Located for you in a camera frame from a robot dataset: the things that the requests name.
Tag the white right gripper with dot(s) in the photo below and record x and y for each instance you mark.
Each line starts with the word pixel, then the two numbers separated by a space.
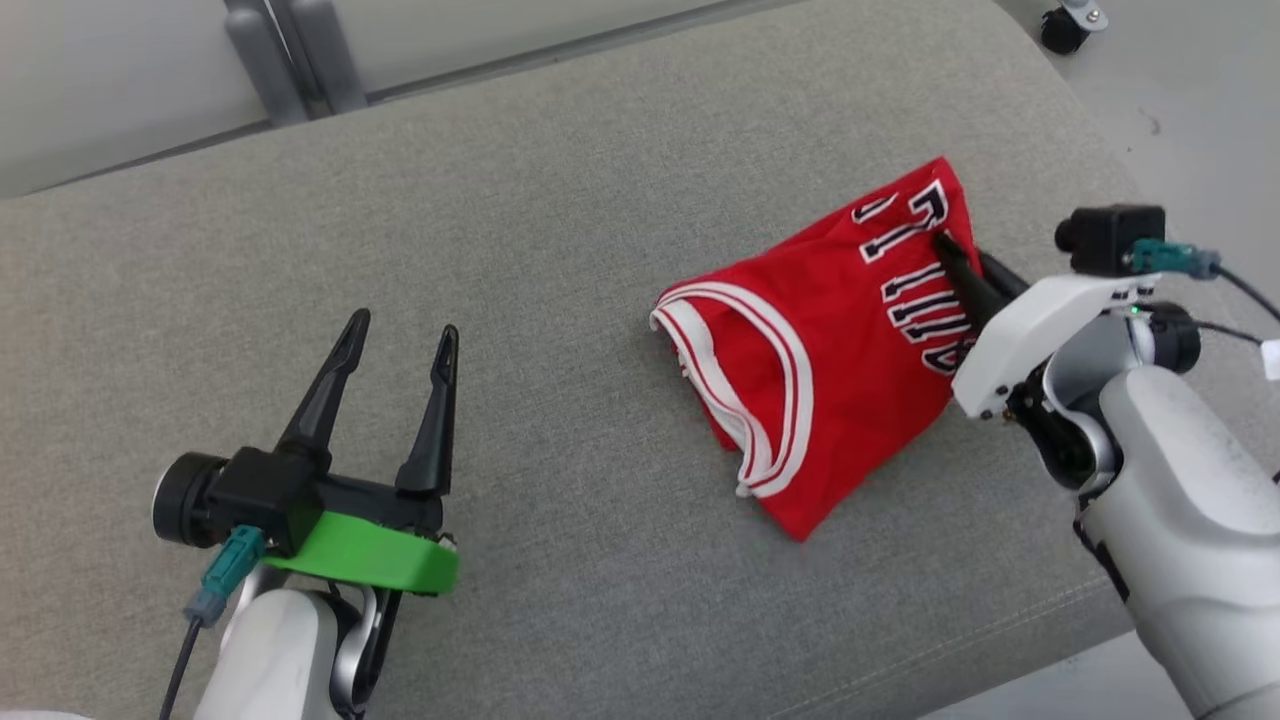
pixel 1030 330

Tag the red basketball jersey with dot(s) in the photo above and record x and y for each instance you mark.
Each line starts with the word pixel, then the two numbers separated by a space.
pixel 850 380

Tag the black caster wheel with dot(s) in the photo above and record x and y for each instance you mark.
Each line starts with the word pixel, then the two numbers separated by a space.
pixel 1065 25

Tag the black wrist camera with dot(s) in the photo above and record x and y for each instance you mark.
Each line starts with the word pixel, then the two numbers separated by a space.
pixel 1105 238
pixel 250 495

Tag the grey double partition post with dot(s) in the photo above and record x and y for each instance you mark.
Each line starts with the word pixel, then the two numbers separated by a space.
pixel 300 50

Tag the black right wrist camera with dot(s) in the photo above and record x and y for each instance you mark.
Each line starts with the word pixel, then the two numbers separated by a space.
pixel 1105 238

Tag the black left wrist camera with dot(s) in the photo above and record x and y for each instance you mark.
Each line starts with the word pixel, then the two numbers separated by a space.
pixel 250 495

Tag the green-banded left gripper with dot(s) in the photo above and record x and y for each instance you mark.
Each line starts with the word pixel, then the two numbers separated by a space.
pixel 380 555

